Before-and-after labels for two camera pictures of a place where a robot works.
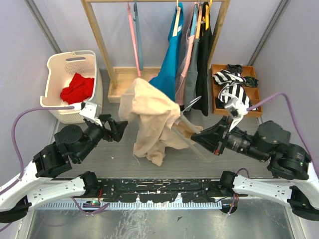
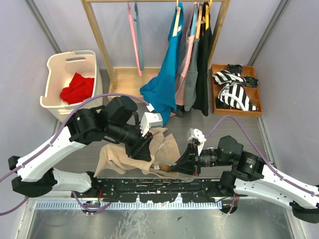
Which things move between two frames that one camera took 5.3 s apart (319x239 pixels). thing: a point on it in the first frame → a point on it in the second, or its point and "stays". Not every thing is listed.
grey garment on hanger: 191,87 stays
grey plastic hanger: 136,19 stays
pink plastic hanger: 134,39 stays
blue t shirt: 165,77 stays
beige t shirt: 151,114 → 114,157
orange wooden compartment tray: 253,92 stays
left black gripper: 118,127 → 140,149
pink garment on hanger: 185,55 stays
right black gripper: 210,138 → 188,162
